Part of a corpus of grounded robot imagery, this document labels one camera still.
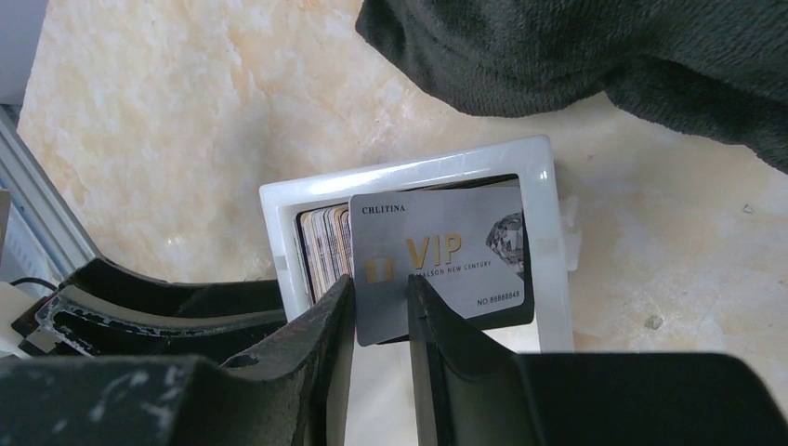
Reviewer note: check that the white plastic card box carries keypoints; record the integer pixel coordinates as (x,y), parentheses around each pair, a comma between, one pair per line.
(381,391)

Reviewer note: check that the white cards stack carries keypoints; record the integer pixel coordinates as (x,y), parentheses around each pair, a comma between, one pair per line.
(324,239)

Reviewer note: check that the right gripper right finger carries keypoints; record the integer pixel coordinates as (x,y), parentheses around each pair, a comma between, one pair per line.
(468,389)

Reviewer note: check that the black floral pillow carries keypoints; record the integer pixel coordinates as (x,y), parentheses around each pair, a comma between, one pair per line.
(715,69)

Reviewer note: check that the aluminium frame rail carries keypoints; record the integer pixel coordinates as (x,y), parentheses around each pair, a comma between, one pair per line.
(53,243)

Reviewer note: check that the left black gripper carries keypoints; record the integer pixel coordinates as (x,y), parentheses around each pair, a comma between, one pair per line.
(103,309)

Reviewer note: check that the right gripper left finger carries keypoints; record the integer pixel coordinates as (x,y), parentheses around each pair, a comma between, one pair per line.
(290,389)

